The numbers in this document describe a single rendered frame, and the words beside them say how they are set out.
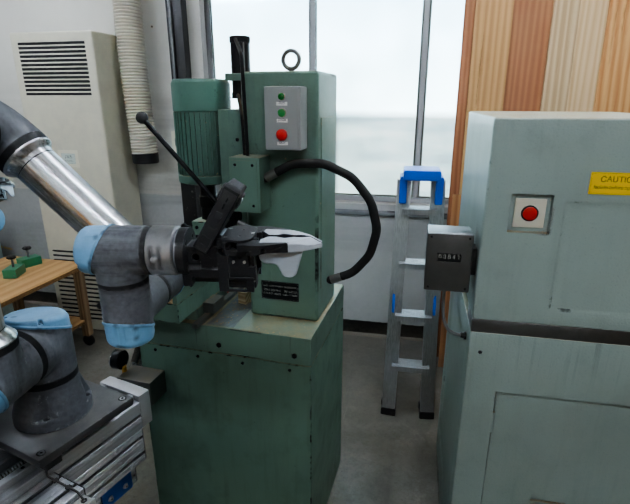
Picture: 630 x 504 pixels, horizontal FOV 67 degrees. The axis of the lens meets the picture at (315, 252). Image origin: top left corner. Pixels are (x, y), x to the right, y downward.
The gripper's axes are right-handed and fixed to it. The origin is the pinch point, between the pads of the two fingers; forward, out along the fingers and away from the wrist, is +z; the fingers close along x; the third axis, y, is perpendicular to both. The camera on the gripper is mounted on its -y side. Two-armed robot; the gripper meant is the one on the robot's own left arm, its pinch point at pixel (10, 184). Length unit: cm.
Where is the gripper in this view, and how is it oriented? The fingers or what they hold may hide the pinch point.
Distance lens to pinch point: 203.6
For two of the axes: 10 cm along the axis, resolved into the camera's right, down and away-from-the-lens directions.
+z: 1.3, -0.9, 9.9
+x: 9.3, -3.4, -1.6
